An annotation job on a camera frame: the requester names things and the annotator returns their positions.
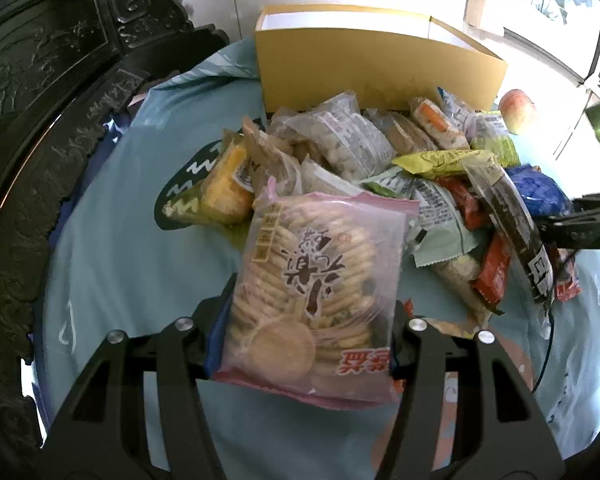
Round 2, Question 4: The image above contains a purple white snack packet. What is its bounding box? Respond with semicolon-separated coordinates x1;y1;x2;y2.
437;87;477;136

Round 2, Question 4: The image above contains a lime green snack packet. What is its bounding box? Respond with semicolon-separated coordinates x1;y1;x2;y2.
469;110;520;167

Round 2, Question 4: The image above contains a dark carved wooden chair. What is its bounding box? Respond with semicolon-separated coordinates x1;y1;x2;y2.
0;0;228;466

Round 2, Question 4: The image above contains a yellow cake snack pack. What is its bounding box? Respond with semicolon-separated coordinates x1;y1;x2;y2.
200;130;254;224

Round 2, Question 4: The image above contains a blue snack packet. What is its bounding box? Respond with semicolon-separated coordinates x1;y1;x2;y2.
505;165;573;218

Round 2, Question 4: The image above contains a framed lotus painting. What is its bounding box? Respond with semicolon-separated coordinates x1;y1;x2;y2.
465;0;600;80

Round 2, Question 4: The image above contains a long dark seaweed snack pack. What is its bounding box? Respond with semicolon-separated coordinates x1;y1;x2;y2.
462;152;554;308

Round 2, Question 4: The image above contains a clear nut snack packet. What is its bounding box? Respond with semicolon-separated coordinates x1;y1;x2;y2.
277;90;396;182

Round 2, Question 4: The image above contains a yellow cardboard box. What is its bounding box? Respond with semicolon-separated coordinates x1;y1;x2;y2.
253;4;507;112

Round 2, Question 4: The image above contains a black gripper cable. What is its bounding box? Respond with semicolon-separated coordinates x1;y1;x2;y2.
529;246;581;396

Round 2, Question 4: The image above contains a brown biscuit clear packet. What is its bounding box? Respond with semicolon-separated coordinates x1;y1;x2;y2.
363;108;438;155

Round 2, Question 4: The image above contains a light blue printed cloth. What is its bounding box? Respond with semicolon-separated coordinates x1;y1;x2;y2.
36;39;600;479

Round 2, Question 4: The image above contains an orange white rice roll pack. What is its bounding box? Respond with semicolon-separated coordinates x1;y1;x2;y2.
410;98;470;150

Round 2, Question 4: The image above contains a green white snack wrapper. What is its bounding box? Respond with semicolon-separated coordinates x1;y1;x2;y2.
360;167;483;268

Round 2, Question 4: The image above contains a yellow snack bar wrapper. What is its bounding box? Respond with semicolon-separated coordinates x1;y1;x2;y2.
391;150;498;180

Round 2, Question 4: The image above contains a red yellow apple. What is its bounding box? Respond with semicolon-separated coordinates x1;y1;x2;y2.
498;89;535;134

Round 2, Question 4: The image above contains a beige sesame bar pack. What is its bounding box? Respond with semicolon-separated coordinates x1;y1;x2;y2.
431;255;492;328

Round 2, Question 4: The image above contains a pink rice cracker bag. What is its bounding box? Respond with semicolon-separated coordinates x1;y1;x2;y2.
213;180;419;410

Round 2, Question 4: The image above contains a red snack packet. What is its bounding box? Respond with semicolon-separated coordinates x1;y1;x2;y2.
471;233;512;315

